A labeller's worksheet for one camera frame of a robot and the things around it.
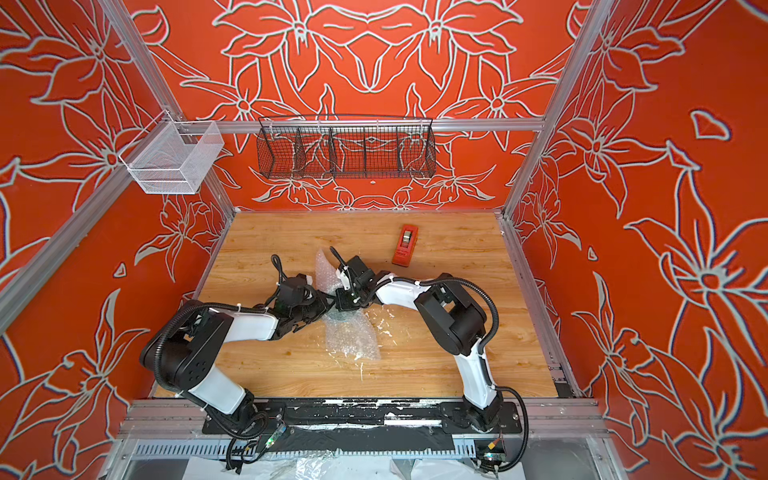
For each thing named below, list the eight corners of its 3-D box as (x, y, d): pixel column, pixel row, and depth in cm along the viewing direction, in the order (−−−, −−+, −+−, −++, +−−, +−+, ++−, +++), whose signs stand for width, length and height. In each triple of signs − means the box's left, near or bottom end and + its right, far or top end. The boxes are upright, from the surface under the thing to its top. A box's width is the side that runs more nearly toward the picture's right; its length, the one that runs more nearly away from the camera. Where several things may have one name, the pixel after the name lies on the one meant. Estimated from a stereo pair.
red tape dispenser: (392, 263, 105) (392, 252, 100) (402, 234, 114) (403, 223, 109) (408, 267, 104) (409, 257, 99) (417, 238, 113) (419, 227, 108)
